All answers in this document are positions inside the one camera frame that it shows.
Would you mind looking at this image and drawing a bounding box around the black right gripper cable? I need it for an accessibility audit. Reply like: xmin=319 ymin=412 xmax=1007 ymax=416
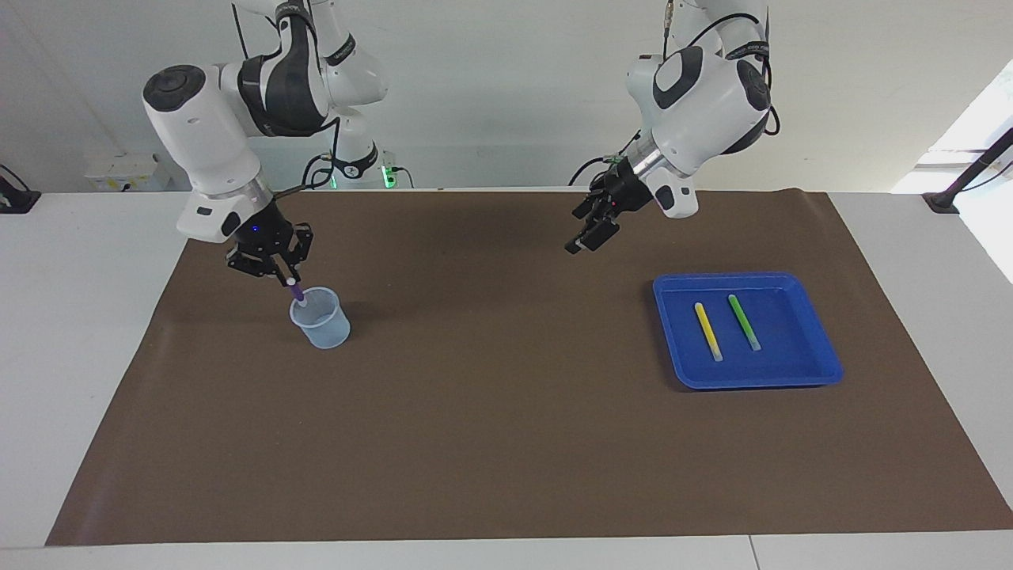
xmin=273 ymin=117 xmax=343 ymax=199

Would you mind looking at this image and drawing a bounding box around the black left arm base cable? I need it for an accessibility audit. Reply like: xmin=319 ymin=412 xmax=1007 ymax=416
xmin=568 ymin=131 xmax=643 ymax=188

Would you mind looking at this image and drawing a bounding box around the brown table mat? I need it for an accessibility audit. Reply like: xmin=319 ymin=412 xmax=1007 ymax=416
xmin=45 ymin=190 xmax=1013 ymax=547

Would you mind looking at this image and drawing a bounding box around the translucent plastic cup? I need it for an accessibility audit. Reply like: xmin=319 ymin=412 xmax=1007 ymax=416
xmin=289 ymin=287 xmax=351 ymax=350

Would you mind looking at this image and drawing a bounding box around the green pen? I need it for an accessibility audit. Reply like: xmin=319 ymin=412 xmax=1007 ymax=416
xmin=727 ymin=294 xmax=762 ymax=352

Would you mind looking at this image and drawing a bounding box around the black arm base cable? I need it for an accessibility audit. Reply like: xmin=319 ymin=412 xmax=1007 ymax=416
xmin=568 ymin=131 xmax=643 ymax=188
xmin=301 ymin=153 xmax=337 ymax=191

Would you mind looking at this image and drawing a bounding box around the yellow pen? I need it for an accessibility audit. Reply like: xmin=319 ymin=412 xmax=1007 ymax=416
xmin=694 ymin=302 xmax=724 ymax=363

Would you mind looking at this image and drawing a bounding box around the black clamp stand with pole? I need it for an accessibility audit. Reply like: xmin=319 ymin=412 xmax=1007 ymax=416
xmin=922 ymin=127 xmax=1013 ymax=216

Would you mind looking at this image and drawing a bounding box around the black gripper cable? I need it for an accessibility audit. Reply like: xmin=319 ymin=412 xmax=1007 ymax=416
xmin=273 ymin=117 xmax=343 ymax=199
xmin=663 ymin=0 xmax=780 ymax=135

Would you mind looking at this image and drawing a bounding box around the blue plastic tray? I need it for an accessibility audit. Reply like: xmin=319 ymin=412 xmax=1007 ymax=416
xmin=653 ymin=272 xmax=844 ymax=391

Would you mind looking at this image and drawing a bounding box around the black right arm base cable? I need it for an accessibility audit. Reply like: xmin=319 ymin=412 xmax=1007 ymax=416
xmin=301 ymin=153 xmax=337 ymax=191

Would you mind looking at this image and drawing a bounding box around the small black table clamp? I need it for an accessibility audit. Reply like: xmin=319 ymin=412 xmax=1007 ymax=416
xmin=0 ymin=164 xmax=42 ymax=215

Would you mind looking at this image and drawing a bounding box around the white power strip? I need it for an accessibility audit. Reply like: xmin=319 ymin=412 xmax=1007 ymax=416
xmin=83 ymin=154 xmax=171 ymax=192

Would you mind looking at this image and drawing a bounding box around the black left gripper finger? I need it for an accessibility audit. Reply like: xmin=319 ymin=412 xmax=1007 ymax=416
xmin=564 ymin=196 xmax=601 ymax=254
xmin=584 ymin=219 xmax=621 ymax=252

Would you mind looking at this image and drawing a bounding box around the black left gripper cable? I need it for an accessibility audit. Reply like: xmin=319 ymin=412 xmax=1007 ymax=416
xmin=663 ymin=0 xmax=780 ymax=135

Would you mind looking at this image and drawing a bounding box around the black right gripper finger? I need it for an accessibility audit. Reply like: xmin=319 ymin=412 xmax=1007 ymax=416
xmin=227 ymin=251 xmax=290 ymax=287
xmin=286 ymin=226 xmax=315 ymax=280

